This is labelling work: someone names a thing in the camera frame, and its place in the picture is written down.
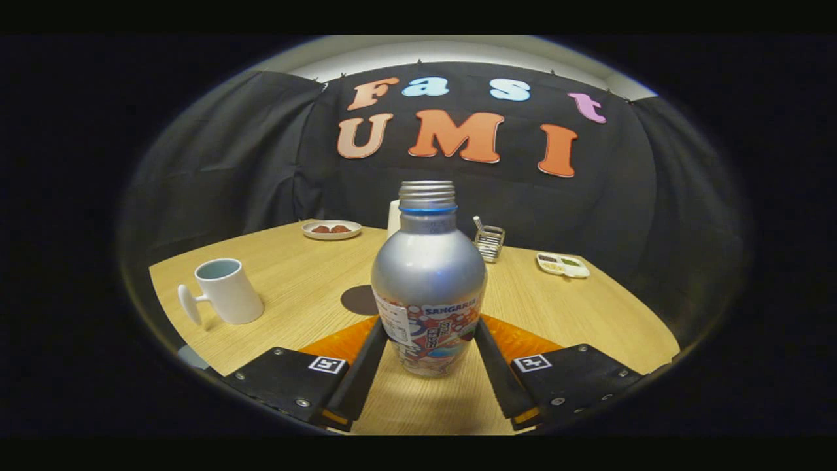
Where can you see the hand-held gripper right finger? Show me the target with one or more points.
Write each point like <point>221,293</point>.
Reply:
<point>500,376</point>

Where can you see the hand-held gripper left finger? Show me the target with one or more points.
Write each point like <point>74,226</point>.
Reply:
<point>363,376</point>

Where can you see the dark brown round coaster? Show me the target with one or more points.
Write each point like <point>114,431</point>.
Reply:
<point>358,301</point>

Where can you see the silver juice bottle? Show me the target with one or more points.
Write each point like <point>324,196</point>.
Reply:
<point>428,275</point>

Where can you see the white cup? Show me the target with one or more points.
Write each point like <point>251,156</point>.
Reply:
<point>232,294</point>

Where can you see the wooden table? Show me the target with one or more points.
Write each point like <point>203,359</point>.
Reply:
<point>294,275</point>

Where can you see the white divided sauce dish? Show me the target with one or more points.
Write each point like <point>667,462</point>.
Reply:
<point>562,265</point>

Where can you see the white round plate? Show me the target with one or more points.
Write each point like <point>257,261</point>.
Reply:
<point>331,234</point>

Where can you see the white toaster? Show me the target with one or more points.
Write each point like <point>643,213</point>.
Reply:
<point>393,221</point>

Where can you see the black backdrop cloth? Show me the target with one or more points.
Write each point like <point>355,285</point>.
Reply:
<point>248,150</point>

